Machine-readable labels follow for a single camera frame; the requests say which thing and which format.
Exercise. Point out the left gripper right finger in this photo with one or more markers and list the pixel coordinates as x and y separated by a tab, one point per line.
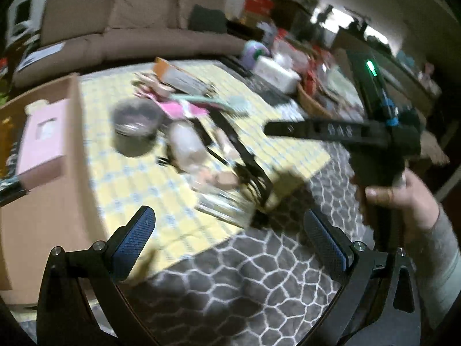
337	252

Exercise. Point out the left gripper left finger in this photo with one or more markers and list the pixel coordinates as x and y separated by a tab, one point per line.
122	250

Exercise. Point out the amber plastic scalp massager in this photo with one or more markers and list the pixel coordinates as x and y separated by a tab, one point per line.
7	138

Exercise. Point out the grey sleeved right forearm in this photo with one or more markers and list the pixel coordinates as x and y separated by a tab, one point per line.
436	256

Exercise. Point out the person's right hand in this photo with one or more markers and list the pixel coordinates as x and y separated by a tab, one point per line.
414	200

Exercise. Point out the brown cardboard box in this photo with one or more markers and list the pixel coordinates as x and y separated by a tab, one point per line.
61	212

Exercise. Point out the wicker basket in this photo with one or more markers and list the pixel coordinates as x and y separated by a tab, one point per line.
310	105

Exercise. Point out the clear bag with sponges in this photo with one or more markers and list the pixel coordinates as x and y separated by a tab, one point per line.
206	181

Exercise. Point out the black round hair brush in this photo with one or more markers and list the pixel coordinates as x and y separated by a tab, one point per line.
255	172

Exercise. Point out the pink flat box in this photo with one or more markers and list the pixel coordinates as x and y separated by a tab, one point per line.
43	145

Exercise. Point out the yellow plaid tablecloth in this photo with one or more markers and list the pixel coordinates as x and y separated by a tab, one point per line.
170	177

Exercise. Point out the white tissue box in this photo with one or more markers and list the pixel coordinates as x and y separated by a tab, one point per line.
284	80

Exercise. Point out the mint green scrub brush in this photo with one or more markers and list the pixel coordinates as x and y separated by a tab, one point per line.
234	105

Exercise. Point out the pink microfiber cloth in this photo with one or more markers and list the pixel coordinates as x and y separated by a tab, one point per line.
174	109

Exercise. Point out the orange and white box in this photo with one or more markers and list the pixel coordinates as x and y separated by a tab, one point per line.
180	79

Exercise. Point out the brown sofa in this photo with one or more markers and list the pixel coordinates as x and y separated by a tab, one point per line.
81	35

